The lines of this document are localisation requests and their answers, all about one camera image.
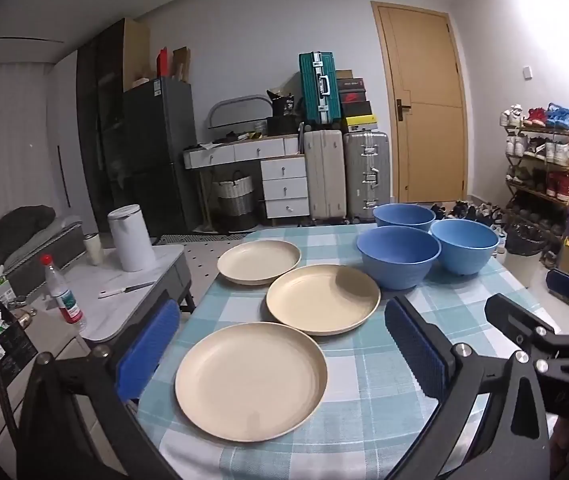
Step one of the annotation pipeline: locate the pile of mixed shoes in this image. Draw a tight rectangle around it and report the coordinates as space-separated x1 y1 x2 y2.
429 201 509 228

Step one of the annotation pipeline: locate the blue plastic bowl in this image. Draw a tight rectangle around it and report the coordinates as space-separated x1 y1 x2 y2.
373 203 436 233
430 218 500 276
357 225 441 291

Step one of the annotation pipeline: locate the red capped water bottle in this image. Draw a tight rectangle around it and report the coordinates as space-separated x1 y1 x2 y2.
40 254 88 332

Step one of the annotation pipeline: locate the teal suitcase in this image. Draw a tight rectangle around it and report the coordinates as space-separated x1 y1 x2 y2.
299 51 338 126

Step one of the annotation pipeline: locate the row of colourful sneakers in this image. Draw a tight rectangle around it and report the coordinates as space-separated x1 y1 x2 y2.
499 103 569 201

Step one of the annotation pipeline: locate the woven laundry basket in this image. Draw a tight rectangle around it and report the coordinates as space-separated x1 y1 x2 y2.
213 170 256 231

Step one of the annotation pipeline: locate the dark cloth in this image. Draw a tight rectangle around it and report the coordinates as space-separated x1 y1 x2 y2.
0 205 58 273

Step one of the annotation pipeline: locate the wooden door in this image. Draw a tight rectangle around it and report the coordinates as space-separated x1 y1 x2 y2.
371 1 468 207

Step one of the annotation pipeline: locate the white cylindrical kettle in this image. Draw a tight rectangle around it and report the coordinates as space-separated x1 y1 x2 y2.
108 204 157 274

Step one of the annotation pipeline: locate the white desk with drawers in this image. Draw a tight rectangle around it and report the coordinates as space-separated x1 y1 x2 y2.
183 135 312 226

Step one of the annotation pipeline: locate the cream cup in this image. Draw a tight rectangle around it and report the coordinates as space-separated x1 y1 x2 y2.
83 232 104 266

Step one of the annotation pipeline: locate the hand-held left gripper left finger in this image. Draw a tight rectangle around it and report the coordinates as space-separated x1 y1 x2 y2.
17 299 181 480

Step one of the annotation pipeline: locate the white curtain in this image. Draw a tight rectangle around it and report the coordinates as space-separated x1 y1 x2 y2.
0 57 76 241

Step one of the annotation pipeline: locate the tall dark cabinet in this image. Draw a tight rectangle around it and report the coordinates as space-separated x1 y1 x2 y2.
77 17 138 233

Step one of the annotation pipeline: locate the teal white checked tablecloth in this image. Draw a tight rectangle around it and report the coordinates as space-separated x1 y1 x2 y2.
137 222 533 480

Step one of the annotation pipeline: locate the marble top side table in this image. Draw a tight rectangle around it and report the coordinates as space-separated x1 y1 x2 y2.
49 244 196 357

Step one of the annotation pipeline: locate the cream round plate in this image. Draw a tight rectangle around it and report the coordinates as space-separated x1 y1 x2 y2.
266 264 381 336
217 240 302 286
175 322 327 443

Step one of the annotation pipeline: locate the grey arched mirror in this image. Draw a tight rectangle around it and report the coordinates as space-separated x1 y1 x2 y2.
208 95 273 134

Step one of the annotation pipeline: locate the silver suitcase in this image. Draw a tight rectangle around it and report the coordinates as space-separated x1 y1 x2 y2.
343 131 392 224

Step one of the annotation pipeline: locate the flat cardboard sheet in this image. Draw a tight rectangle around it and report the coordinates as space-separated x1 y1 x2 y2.
123 17 152 92

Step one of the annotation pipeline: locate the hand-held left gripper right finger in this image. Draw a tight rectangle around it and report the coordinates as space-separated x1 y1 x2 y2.
385 296 551 480

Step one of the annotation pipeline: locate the black white patterned rug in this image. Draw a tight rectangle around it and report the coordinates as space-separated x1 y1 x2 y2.
157 231 251 247

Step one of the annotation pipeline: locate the grey mattress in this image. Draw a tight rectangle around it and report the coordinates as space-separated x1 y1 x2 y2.
2 214 86 286

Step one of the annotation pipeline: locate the beige suitcase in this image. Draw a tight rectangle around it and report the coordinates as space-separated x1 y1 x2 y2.
303 130 348 222

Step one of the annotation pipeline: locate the brown cardboard box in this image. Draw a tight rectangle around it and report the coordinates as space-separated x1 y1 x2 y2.
172 47 191 84

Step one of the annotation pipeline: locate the black bag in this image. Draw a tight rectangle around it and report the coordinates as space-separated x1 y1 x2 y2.
266 89 300 134

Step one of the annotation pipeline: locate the white handled knife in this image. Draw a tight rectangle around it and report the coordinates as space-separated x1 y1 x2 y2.
98 281 156 300

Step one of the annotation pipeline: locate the white bin with black bag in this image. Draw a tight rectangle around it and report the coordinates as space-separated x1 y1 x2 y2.
503 222 548 287

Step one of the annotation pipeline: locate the dark grey fridge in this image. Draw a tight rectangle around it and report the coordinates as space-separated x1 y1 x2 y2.
123 77 201 238

